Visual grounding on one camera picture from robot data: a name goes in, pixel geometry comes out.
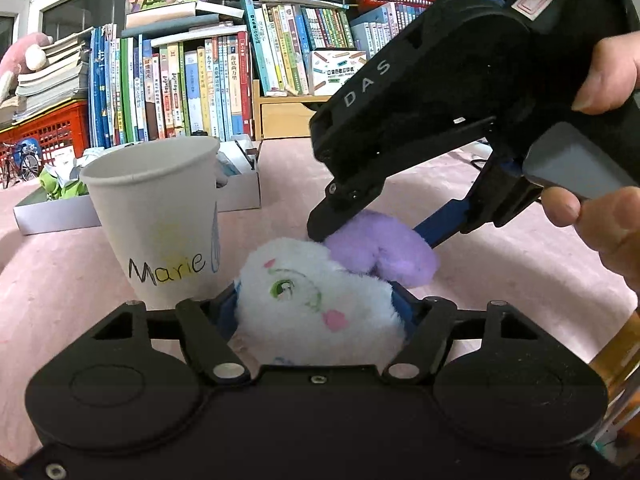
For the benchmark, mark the white coloured pencil box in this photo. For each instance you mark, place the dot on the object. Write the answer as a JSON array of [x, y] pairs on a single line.
[[337, 72]]

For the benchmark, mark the white paper cup with scribbles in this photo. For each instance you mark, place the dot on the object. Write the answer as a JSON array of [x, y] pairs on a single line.
[[150, 210]]

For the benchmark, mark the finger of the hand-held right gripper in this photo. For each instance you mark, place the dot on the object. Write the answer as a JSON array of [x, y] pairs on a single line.
[[445, 222], [345, 205]]

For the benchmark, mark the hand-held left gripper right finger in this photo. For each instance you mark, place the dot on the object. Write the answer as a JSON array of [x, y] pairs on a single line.
[[404, 310]]

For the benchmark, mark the red plastic crate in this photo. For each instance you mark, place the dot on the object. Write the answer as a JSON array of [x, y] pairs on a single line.
[[50, 127]]

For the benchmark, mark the pale green crumpled cloth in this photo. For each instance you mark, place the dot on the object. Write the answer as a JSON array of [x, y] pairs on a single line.
[[65, 172]]

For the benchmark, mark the wooden drawer box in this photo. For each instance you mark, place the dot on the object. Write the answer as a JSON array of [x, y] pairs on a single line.
[[285, 117]]

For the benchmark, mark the black toy bicycle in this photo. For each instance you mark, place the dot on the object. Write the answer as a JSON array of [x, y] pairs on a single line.
[[20, 165]]

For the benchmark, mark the person's right hand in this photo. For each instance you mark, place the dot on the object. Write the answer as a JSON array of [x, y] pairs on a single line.
[[615, 230]]

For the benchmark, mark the shallow white box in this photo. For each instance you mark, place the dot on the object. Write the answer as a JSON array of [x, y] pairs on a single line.
[[50, 217]]

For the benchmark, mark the stack of paperback books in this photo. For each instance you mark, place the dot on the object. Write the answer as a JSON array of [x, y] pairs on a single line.
[[50, 80]]

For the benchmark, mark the round blue fan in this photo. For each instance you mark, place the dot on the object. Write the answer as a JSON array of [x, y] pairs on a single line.
[[29, 147]]

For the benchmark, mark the metal clip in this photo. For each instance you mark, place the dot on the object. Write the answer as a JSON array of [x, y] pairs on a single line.
[[246, 152]]

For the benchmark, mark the grey flat-lying books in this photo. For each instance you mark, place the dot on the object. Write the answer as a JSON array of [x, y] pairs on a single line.
[[180, 22]]

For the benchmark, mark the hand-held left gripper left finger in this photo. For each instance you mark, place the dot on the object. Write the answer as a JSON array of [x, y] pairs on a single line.
[[227, 310]]

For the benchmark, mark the row of small books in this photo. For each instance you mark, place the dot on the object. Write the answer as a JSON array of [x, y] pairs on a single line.
[[300, 40]]

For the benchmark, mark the pink and white plush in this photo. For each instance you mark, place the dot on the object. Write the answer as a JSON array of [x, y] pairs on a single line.
[[22, 52]]

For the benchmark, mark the lime green cloth with bell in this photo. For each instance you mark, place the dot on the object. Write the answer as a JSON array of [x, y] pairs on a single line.
[[70, 189]]

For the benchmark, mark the white plush toy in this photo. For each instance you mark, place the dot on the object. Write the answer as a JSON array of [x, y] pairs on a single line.
[[310, 320]]

